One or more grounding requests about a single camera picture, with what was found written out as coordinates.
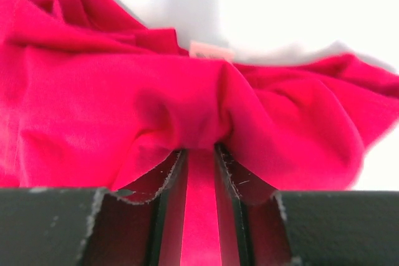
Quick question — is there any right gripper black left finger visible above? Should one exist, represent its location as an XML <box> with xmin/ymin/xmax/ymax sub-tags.
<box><xmin>1</xmin><ymin>151</ymin><xmax>187</xmax><ymax>265</ymax></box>

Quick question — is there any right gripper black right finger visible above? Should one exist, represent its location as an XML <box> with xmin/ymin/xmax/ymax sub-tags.
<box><xmin>215</xmin><ymin>145</ymin><xmax>398</xmax><ymax>265</ymax></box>

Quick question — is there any red t shirt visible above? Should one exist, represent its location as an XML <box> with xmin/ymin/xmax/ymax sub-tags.
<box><xmin>1</xmin><ymin>0</ymin><xmax>398</xmax><ymax>265</ymax></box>

